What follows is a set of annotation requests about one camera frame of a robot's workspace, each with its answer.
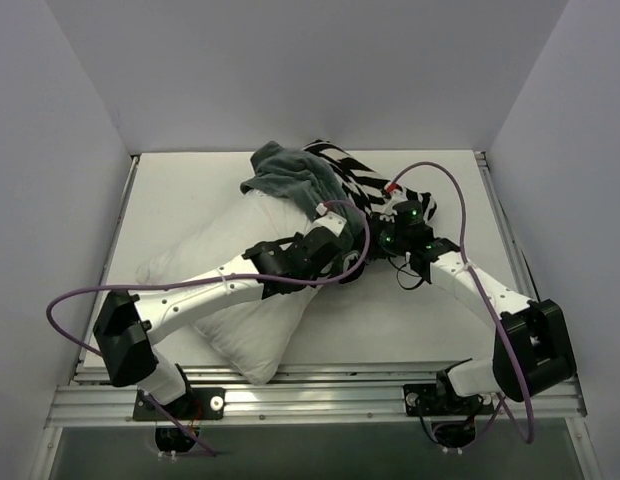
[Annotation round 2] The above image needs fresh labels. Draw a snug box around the zebra and grey plush pillowcase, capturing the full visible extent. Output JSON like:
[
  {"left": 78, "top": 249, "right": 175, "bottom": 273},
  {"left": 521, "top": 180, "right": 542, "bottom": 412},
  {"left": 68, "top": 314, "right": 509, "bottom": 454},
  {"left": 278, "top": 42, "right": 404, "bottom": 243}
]
[{"left": 240, "top": 140, "right": 437, "bottom": 287}]

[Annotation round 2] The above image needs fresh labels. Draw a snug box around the white pillow insert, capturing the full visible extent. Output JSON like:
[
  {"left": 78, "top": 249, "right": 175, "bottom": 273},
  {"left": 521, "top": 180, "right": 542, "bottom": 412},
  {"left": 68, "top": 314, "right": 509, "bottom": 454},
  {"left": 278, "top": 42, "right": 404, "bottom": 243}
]
[{"left": 135, "top": 190, "right": 318, "bottom": 385}]

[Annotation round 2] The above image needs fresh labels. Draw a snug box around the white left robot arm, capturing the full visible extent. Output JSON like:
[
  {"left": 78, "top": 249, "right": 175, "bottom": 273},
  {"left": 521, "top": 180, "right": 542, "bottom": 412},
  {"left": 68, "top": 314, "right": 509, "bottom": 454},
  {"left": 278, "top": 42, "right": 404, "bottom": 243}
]
[{"left": 93, "top": 215, "right": 346, "bottom": 419}]

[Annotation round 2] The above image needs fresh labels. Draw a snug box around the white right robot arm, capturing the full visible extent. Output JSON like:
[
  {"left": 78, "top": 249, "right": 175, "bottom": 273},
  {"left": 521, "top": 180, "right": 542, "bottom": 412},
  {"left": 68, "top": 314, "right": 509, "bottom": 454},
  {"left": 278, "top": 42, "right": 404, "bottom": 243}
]
[{"left": 371, "top": 201, "right": 577, "bottom": 413}]

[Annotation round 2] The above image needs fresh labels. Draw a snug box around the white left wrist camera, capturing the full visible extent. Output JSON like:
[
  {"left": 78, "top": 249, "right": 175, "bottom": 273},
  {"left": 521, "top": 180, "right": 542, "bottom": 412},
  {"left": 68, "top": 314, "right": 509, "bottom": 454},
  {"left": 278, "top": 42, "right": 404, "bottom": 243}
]
[{"left": 312, "top": 203, "right": 347, "bottom": 238}]

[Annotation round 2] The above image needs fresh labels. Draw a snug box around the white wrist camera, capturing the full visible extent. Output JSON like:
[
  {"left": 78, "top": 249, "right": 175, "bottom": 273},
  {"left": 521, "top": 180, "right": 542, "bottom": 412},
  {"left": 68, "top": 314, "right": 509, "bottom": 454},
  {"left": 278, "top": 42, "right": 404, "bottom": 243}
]
[
  {"left": 380, "top": 182, "right": 407, "bottom": 222},
  {"left": 312, "top": 203, "right": 347, "bottom": 238}
]

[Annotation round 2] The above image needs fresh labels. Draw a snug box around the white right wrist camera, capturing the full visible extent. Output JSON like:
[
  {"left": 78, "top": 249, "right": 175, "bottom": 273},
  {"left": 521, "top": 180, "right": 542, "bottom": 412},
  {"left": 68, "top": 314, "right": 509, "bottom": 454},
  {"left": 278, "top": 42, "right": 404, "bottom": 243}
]
[{"left": 380, "top": 182, "right": 407, "bottom": 222}]

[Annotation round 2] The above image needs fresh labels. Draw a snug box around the aluminium right side rail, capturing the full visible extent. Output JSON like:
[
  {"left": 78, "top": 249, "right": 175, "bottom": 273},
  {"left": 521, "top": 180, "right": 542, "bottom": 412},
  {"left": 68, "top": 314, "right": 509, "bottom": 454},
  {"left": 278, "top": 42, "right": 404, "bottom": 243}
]
[{"left": 474, "top": 151, "right": 587, "bottom": 417}]

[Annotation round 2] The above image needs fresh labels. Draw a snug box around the aluminium rail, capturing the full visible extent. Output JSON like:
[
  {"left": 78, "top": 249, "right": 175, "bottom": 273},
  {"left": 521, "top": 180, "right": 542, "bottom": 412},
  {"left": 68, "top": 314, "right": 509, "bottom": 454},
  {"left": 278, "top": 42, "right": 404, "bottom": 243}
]
[
  {"left": 474, "top": 151, "right": 587, "bottom": 417},
  {"left": 84, "top": 154, "right": 141, "bottom": 345}
]

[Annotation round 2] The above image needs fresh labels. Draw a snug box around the aluminium front rail frame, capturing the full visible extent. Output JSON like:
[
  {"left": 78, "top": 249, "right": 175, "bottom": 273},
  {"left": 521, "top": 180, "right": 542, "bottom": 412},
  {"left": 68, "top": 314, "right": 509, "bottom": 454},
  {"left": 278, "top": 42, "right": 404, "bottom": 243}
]
[{"left": 43, "top": 360, "right": 589, "bottom": 429}]

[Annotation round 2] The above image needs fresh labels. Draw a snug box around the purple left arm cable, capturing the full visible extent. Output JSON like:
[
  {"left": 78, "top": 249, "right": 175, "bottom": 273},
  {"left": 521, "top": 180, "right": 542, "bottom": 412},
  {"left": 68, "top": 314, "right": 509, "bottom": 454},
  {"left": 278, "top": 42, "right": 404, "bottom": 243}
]
[{"left": 45, "top": 199, "right": 372, "bottom": 457}]

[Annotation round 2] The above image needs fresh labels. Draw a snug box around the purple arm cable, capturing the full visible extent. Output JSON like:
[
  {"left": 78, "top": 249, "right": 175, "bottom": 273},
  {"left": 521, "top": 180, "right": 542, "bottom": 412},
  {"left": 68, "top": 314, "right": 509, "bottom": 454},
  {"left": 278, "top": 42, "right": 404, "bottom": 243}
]
[
  {"left": 45, "top": 199, "right": 372, "bottom": 457},
  {"left": 384, "top": 160, "right": 536, "bottom": 445}
]

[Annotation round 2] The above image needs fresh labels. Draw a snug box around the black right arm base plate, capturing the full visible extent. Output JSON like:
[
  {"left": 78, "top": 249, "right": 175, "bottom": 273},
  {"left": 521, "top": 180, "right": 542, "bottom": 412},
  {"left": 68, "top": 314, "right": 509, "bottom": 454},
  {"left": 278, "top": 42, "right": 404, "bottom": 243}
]
[{"left": 402, "top": 383, "right": 494, "bottom": 417}]

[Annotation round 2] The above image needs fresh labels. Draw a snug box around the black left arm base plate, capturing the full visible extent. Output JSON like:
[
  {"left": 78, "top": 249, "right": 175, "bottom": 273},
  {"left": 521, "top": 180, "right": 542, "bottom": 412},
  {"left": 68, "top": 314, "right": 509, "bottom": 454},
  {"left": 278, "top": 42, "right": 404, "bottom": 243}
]
[{"left": 132, "top": 387, "right": 226, "bottom": 421}]

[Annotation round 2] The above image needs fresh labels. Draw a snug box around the aluminium left side rail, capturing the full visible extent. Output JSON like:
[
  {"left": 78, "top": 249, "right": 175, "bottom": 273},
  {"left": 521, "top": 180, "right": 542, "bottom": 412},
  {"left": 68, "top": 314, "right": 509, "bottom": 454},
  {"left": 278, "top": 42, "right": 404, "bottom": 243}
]
[{"left": 84, "top": 154, "right": 141, "bottom": 345}]

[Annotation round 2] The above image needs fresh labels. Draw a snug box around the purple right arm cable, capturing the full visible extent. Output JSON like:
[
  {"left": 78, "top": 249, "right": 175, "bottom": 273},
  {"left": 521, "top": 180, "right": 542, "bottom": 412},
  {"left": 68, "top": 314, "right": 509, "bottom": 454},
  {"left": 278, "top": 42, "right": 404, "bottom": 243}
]
[{"left": 384, "top": 160, "right": 536, "bottom": 445}]

